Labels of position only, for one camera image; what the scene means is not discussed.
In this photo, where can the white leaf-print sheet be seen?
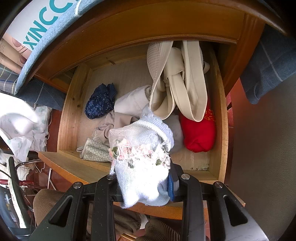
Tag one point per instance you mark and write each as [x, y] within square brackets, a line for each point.
[23, 143]

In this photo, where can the person's right leg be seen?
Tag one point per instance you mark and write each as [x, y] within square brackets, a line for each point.
[161, 231]

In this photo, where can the grey plaid bedding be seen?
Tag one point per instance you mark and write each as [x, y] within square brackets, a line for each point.
[9, 78]

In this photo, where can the red cloth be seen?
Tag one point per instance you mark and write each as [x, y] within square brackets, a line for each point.
[198, 134]

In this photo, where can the grey-beige crumpled garment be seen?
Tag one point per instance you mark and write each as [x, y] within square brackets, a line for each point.
[115, 125]

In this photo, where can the blue checked cloth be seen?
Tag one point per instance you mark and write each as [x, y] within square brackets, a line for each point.
[266, 69]

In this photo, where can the cream folded garment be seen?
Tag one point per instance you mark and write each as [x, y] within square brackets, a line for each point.
[131, 99]

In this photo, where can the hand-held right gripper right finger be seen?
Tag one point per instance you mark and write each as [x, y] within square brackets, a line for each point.
[171, 190]

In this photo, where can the pale blue garment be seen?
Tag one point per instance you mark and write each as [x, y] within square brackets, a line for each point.
[177, 134]

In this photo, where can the white lace-trimmed sock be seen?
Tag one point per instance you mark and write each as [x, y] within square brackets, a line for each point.
[138, 176]

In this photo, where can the beige ribbed bra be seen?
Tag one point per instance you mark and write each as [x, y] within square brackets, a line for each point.
[161, 92]

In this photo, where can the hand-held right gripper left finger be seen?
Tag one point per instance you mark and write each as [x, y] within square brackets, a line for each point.
[106, 192]

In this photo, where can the white shoe box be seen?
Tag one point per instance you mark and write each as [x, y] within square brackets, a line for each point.
[34, 27]

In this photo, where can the honeycomb print cloth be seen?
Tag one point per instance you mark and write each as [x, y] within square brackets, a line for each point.
[97, 150]

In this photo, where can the navy floral underwear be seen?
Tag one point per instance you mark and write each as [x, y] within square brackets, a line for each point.
[99, 104]

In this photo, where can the beige floral fabric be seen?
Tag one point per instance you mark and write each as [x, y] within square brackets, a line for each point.
[11, 53]

